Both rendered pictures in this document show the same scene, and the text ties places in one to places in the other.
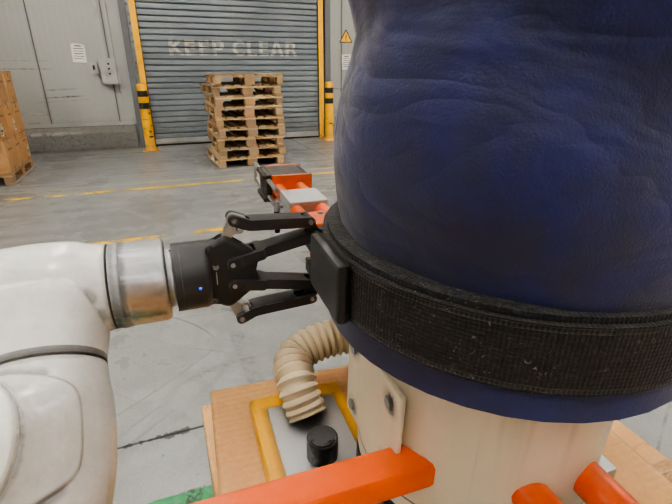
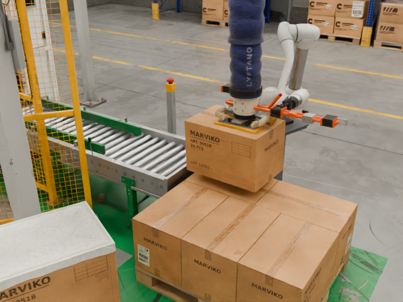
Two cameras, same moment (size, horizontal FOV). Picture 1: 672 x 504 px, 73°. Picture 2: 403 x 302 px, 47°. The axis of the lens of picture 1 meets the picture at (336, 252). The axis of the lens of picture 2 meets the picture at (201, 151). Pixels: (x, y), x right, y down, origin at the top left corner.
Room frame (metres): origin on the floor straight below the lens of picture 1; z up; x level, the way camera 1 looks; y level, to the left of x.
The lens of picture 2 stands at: (2.54, -2.09, 2.30)
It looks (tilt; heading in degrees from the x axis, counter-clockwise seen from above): 26 degrees down; 145
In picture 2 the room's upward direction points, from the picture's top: straight up
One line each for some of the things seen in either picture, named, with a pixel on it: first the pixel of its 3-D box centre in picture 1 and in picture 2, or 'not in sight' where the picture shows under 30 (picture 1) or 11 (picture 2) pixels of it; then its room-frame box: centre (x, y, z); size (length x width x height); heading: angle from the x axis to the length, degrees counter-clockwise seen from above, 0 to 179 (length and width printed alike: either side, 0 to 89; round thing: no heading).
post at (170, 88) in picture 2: not in sight; (171, 134); (-0.85, -0.02, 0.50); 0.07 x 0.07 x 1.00; 21
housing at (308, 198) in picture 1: (303, 207); (309, 118); (0.71, 0.05, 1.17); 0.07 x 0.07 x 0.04; 20
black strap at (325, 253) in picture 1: (496, 251); (246, 88); (0.26, -0.10, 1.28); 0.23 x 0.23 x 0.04
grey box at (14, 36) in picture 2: not in sight; (9, 42); (-0.50, -1.40, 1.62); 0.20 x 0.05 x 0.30; 21
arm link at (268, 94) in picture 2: not in sight; (270, 100); (-0.12, 0.52, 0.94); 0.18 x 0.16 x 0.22; 64
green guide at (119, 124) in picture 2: not in sight; (81, 111); (-1.65, -0.58, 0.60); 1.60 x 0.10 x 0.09; 21
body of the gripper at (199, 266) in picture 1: (215, 271); (289, 104); (0.46, 0.14, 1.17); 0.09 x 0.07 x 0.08; 111
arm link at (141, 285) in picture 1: (144, 281); (294, 100); (0.43, 0.20, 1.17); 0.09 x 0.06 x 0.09; 21
